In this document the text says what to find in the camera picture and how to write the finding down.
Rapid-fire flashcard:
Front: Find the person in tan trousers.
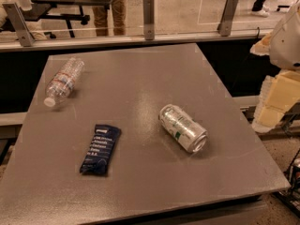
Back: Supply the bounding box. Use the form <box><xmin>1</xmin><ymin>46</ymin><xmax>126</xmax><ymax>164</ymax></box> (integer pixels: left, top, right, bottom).
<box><xmin>87</xmin><ymin>0</ymin><xmax>128</xmax><ymax>38</ymax></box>

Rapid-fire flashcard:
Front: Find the dark blue snack bar wrapper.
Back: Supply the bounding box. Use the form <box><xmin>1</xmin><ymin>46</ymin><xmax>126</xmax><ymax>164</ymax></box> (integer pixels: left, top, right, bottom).
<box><xmin>80</xmin><ymin>125</ymin><xmax>121</xmax><ymax>175</ymax></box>

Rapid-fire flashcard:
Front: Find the person with white shoe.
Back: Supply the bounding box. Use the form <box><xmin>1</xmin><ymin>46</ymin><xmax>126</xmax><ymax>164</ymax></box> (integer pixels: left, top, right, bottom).
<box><xmin>251</xmin><ymin>0</ymin><xmax>269</xmax><ymax>18</ymax></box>

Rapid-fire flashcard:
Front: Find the black table behind glass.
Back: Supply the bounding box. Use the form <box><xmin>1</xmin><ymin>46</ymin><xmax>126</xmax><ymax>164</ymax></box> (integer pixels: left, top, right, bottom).
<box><xmin>31</xmin><ymin>0</ymin><xmax>113</xmax><ymax>38</ymax></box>

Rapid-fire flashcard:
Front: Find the middle metal glass bracket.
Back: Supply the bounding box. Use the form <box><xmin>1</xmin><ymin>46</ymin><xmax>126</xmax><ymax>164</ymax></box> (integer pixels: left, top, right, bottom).
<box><xmin>142</xmin><ymin>0</ymin><xmax>155</xmax><ymax>40</ymax></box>

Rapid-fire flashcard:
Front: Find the clear plastic water bottle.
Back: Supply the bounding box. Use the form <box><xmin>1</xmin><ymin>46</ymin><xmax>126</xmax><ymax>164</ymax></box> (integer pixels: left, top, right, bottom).
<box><xmin>44</xmin><ymin>57</ymin><xmax>84</xmax><ymax>107</ymax></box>

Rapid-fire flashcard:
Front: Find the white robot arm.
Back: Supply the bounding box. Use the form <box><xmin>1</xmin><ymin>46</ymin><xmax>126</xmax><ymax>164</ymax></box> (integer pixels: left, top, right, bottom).
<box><xmin>250</xmin><ymin>2</ymin><xmax>300</xmax><ymax>133</ymax></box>

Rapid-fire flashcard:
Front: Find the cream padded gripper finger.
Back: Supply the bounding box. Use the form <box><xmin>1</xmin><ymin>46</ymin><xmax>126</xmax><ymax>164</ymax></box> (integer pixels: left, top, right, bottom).
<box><xmin>252</xmin><ymin>69</ymin><xmax>300</xmax><ymax>133</ymax></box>
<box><xmin>250</xmin><ymin>33</ymin><xmax>272</xmax><ymax>56</ymax></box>

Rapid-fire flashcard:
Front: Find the silver green 7up can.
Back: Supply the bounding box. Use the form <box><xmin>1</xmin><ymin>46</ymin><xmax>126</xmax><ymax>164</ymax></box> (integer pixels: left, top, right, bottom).
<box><xmin>158</xmin><ymin>104</ymin><xmax>207</xmax><ymax>154</ymax></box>

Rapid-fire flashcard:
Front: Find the black wire rack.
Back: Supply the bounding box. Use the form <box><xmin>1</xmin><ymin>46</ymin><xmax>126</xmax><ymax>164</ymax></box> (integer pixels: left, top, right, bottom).
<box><xmin>274</xmin><ymin>149</ymin><xmax>300</xmax><ymax>218</ymax></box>

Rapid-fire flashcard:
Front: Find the left metal glass bracket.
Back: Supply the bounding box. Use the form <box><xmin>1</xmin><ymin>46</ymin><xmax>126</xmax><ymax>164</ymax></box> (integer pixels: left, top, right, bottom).
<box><xmin>3</xmin><ymin>3</ymin><xmax>34</xmax><ymax>47</ymax></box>

